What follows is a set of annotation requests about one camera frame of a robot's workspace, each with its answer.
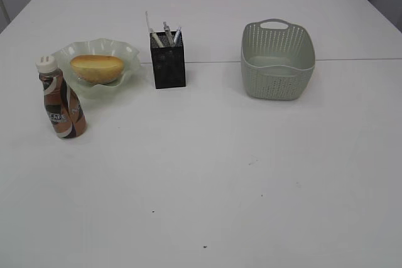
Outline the grey blue pen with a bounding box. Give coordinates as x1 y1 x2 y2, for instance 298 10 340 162
173 26 182 45

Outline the cream coloured pen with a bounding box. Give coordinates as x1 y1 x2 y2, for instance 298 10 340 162
150 28 164 48

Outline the transparent plastic ruler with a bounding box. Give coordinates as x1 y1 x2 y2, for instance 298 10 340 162
145 11 152 33

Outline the sugared bread roll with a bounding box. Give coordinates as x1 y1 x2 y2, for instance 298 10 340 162
70 55 124 84

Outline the brown Nescafe coffee bottle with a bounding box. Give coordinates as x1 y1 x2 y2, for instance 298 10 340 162
36 55 87 139

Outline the black square pen holder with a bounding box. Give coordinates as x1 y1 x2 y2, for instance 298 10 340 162
149 32 187 89

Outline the translucent green wavy plate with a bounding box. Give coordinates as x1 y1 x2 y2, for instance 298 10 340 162
53 38 141 99

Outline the grey-green plastic basket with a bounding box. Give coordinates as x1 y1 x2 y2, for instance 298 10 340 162
241 19 315 100

